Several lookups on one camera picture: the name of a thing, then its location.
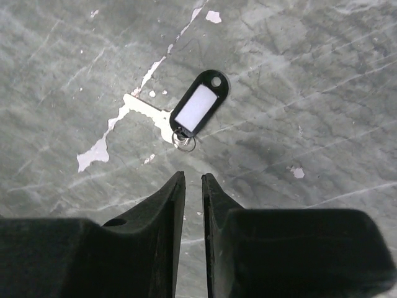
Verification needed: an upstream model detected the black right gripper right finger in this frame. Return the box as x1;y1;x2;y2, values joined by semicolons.
202;174;396;297

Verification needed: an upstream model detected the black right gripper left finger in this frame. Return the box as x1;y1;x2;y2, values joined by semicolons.
1;171;185;297

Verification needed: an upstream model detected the black white key tag key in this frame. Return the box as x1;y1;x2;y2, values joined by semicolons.
123;70;230;152

